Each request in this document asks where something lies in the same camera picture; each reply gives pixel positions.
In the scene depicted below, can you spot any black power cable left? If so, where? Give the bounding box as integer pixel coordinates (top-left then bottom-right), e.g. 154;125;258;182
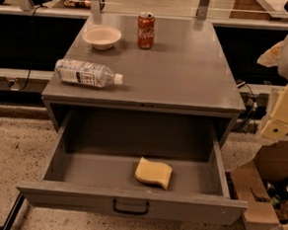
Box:
6;2;49;94

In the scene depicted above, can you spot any black cables right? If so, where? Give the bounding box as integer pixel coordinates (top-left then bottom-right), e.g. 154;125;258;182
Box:
231;78;261;134

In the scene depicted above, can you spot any yellow sponge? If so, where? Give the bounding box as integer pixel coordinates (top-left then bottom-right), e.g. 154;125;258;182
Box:
135;157;173;190

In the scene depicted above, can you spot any brown cardboard box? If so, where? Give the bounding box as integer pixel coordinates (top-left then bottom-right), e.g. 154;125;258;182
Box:
230;140;288;230

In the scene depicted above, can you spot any open grey top drawer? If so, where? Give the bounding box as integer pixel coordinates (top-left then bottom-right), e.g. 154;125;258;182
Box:
18;110;248;225

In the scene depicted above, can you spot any black drawer handle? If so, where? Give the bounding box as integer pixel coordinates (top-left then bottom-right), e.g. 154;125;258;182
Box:
111;199;150;216

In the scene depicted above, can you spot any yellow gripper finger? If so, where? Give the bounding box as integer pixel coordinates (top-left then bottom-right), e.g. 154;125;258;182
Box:
259;84;288;141
257;41;283;67

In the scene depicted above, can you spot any white paper bowl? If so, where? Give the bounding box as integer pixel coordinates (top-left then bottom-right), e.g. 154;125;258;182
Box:
82;25;122;50

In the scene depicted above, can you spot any grey metal cabinet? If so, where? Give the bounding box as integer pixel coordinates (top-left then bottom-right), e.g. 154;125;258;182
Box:
42;13;245;143

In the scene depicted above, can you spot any red Coca-Cola can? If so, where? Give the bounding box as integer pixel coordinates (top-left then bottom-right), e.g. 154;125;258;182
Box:
137;12;156;49

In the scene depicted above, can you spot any clear plastic water bottle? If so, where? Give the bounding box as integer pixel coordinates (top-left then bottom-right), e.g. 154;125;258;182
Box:
54;59;124;88

